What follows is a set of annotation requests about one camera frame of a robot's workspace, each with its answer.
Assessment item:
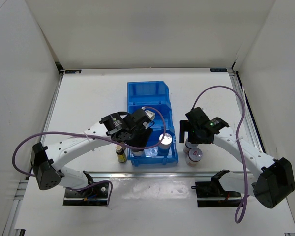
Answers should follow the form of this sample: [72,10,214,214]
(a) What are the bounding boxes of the silver-lid blue-label bottle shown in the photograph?
[131,149,144,157]
[157,133,173,156]

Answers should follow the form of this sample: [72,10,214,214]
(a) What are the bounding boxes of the red-logo lid jar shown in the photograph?
[185,147,203,167]
[183,139,198,154]

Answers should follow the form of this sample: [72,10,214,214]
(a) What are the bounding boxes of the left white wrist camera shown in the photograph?
[141,107,155,121]

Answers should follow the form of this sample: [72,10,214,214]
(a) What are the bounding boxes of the blue three-compartment plastic bin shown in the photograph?
[127,81,178,167]

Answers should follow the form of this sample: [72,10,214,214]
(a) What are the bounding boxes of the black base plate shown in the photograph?
[191,181,242,208]
[62,180,113,207]

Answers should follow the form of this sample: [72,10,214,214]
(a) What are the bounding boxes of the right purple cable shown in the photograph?
[193,85,249,224]

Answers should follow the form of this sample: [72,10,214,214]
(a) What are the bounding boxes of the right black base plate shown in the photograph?
[191,181,242,208]

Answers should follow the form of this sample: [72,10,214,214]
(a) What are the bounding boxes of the front small amber bottle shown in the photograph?
[116,145,127,163]

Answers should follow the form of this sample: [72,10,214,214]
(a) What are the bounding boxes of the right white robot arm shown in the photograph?
[179,107,295,208]

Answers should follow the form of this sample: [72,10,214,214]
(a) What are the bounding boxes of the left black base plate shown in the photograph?
[62,180,113,207]

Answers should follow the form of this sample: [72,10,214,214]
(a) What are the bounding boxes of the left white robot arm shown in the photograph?
[31,109,155,197]

